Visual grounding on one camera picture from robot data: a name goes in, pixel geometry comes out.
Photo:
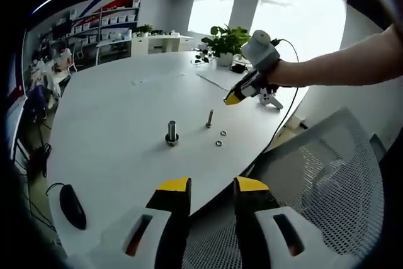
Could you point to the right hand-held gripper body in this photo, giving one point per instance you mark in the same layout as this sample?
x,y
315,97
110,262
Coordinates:
x,y
261,51

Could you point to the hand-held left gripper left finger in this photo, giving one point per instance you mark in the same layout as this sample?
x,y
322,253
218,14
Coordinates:
x,y
171,196

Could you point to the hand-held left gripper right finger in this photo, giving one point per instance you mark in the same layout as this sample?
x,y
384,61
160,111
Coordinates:
x,y
255,196

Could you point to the thin threaded steel stud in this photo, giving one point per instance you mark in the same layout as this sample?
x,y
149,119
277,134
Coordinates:
x,y
210,116

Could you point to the small steel washer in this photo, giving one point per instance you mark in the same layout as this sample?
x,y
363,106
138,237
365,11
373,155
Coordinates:
x,y
221,132
216,143

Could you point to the thick threaded steel stud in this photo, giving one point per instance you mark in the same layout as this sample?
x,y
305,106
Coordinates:
x,y
171,127

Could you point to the person's right hand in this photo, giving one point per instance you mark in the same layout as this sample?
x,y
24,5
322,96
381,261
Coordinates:
x,y
285,73

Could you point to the white paper sheet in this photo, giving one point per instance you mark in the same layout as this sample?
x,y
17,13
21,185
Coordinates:
x,y
217,80

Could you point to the large green potted plant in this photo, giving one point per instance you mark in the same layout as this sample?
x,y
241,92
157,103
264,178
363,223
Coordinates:
x,y
226,40

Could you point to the white mesh office chair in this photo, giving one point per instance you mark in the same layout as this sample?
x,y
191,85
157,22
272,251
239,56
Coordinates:
x,y
330,155

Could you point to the white cabinet desk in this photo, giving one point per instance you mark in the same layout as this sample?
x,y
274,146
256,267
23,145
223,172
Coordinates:
x,y
163,45

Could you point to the black computer mouse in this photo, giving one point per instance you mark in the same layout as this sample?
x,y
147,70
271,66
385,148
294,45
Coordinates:
x,y
74,209

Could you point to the small bushy potted plant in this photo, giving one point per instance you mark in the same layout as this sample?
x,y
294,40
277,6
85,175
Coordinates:
x,y
145,29

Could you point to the shelf of white storage bins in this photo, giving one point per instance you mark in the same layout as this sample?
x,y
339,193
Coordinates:
x,y
110,20

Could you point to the white swivel chair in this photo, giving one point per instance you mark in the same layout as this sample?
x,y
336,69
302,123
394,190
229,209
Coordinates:
x,y
78,53

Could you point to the black wall screen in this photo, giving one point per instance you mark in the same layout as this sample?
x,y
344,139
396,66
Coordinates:
x,y
61,29

